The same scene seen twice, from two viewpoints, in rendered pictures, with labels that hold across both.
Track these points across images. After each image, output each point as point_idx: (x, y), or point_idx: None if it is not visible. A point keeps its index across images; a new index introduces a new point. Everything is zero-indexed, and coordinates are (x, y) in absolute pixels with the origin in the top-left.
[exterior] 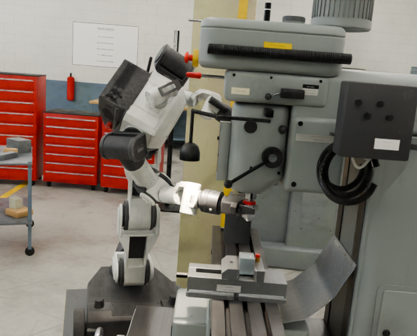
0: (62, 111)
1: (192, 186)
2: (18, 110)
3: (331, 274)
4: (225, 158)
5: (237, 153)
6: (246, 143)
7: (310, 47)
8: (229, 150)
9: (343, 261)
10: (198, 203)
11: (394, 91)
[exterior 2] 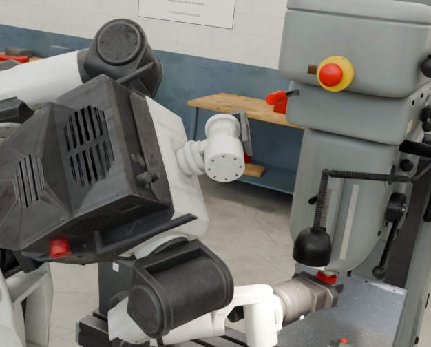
0: None
1: (270, 295)
2: None
3: (356, 310)
4: (334, 230)
5: (373, 219)
6: (383, 201)
7: None
8: (349, 217)
9: (368, 289)
10: (284, 317)
11: None
